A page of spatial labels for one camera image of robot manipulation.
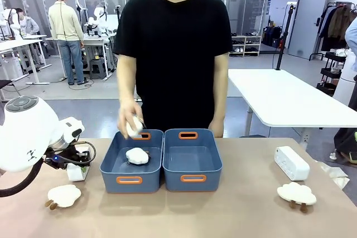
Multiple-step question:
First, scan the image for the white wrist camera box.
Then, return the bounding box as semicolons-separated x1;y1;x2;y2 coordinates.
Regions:
60;116;85;140

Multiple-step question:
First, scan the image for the white background table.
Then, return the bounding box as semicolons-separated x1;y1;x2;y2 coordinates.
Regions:
228;68;357;149

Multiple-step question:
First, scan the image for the person's left forearm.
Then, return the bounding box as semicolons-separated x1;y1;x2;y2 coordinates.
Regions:
213;52;230;120

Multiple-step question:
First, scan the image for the person's right hand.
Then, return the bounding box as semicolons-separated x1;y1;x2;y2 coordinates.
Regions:
117;98;144;140

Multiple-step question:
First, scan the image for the person's black t-shirt torso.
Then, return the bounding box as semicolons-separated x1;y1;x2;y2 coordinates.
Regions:
113;0;233;130

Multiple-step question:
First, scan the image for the person's left hand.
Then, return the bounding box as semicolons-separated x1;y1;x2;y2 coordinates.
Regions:
208;117;225;139

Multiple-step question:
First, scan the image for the white shoe rack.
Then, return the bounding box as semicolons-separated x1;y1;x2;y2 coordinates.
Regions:
228;32;263;57

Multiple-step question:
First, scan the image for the white background workbench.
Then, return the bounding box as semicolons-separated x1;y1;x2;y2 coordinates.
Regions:
44;33;119;81

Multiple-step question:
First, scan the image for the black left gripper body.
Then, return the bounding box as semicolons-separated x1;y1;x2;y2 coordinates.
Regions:
44;142;93;170

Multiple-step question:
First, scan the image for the seated person in grey top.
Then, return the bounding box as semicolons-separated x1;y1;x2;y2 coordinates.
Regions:
15;8;45;66

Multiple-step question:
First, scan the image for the black utility cart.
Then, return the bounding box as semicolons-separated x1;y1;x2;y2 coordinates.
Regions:
316;48;349;96

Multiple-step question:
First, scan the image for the white cloud-shaped clock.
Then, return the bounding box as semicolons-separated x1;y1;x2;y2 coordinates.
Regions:
44;184;82;211
125;147;152;166
277;181;317;213
126;115;146;139

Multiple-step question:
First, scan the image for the white background desk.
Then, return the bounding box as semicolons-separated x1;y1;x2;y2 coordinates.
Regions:
0;35;52;86

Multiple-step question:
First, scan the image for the person's right forearm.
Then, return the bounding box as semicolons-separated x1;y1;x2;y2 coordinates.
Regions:
117;53;138;102

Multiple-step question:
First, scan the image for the blue basket with orange handles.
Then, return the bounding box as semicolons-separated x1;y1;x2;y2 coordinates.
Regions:
162;128;223;193
99;129;165;194

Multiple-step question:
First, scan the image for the standing person in cream sweater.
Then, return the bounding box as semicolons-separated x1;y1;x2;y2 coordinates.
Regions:
48;0;89;86

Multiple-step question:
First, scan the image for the person in blue shirt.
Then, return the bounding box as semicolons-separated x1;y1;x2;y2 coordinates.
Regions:
332;17;357;165

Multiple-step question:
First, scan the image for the grey step stool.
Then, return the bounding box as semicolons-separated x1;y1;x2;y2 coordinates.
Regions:
88;59;108;80

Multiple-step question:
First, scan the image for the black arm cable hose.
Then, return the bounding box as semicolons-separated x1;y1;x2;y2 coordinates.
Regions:
0;140;97;198

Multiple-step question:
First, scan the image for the crumpled white paper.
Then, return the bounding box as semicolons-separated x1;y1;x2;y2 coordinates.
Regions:
313;158;350;191

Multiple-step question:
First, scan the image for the clothes rack with coats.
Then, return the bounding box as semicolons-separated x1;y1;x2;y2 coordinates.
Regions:
308;1;357;62

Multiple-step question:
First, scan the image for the black tripod stand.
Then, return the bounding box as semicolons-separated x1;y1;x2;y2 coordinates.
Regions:
274;1;297;71

